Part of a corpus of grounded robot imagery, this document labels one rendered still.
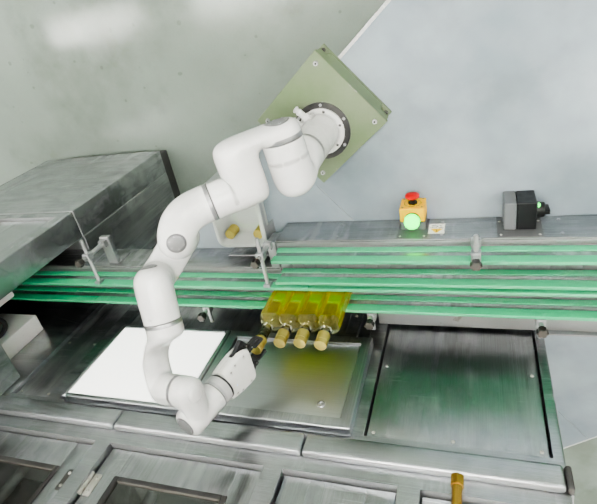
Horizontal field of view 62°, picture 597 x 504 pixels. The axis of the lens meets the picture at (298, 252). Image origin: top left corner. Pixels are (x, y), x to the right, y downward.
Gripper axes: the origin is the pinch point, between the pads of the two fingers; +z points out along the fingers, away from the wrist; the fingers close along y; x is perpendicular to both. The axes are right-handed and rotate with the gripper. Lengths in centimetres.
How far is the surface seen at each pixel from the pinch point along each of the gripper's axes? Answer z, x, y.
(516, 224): 51, -55, 16
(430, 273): 38, -36, 6
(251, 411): -11.2, -3.0, -11.8
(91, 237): 23, 97, 11
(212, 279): 19.1, 30.9, 4.5
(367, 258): 30.0, -21.1, 13.4
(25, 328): -14, 100, -8
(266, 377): 1.3, 1.0, -12.5
